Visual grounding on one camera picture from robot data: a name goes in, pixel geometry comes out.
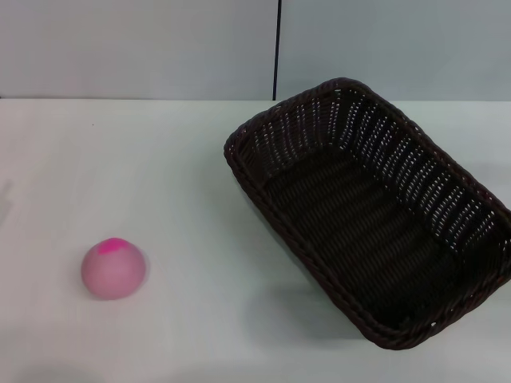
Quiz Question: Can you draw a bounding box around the black vertical wall strip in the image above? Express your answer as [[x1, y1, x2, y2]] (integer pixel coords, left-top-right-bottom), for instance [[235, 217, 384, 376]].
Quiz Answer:
[[272, 0, 283, 102]]

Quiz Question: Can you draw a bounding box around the pink peach toy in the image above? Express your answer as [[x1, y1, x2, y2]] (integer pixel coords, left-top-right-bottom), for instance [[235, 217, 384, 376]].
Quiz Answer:
[[81, 236, 149, 301]]

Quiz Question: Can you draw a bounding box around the dark brown wicker basket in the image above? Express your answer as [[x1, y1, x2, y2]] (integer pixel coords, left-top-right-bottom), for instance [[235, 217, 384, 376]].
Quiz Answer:
[[223, 77, 511, 352]]

